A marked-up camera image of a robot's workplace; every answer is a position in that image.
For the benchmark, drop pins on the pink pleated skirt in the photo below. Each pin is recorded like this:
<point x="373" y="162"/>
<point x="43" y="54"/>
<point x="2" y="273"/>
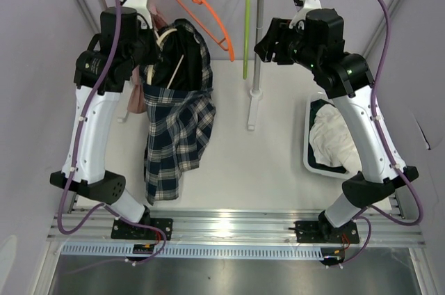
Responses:
<point x="136" y="102"/>

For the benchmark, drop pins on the aluminium mounting rail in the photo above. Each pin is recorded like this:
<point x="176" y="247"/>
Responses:
<point x="273" y="228"/>

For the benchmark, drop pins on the slotted cable duct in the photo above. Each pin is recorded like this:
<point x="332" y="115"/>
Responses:
<point x="196" y="251"/>

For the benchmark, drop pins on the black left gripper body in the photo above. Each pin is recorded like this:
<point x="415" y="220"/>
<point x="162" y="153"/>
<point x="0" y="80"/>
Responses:
<point x="144" y="51"/>

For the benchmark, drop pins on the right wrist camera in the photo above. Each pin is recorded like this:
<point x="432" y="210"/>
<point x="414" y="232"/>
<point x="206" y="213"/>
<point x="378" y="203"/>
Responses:
<point x="304" y="6"/>

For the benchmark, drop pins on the navy plaid skirt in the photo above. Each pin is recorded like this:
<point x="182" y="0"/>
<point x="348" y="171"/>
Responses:
<point x="180" y="121"/>

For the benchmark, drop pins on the white crumpled garment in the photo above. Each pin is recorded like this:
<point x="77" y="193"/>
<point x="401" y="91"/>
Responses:
<point x="331" y="141"/>

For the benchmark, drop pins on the white laundry basket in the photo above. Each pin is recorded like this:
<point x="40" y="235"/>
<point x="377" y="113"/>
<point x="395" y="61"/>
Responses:
<point x="308" y="156"/>

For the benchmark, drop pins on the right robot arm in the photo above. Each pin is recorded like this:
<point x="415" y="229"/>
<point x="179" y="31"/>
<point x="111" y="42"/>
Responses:
<point x="349" y="83"/>

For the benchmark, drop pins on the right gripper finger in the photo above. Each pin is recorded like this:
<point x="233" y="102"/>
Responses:
<point x="280" y="29"/>
<point x="266" y="49"/>

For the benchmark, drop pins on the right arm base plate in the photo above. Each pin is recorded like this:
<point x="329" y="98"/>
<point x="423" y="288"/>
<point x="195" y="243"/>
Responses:
<point x="322" y="232"/>

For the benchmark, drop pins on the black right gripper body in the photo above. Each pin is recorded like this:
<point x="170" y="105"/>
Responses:
<point x="295" y="51"/>

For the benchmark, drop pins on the dark green garment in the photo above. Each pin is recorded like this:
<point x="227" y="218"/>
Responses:
<point x="315" y="106"/>

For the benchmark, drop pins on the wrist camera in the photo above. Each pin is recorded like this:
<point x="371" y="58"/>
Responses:
<point x="304" y="6"/>
<point x="142" y="8"/>

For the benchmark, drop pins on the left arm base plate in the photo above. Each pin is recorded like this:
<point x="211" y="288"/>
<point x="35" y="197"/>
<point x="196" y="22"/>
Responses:
<point x="149" y="228"/>

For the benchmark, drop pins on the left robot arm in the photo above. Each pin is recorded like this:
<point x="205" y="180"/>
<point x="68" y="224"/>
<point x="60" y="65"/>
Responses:
<point x="126" y="40"/>

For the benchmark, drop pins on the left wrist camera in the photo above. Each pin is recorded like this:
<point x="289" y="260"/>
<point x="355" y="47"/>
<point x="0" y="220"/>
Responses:
<point x="142" y="8"/>

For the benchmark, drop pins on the green plastic hanger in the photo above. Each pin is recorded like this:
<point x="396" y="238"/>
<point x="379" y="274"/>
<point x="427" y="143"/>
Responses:
<point x="246" y="38"/>

